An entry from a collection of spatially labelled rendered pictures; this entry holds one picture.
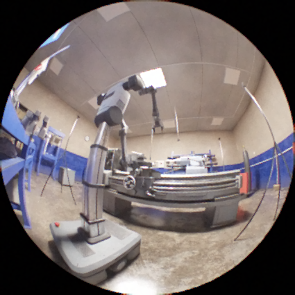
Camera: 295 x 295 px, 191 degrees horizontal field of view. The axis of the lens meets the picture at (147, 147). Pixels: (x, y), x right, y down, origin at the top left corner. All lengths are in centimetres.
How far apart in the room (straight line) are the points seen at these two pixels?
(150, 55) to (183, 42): 90
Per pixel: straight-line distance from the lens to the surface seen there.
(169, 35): 263
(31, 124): 97
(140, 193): 131
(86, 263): 63
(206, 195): 142
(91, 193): 59
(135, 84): 80
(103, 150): 63
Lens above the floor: 78
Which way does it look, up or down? 20 degrees up
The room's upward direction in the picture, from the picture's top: 5 degrees clockwise
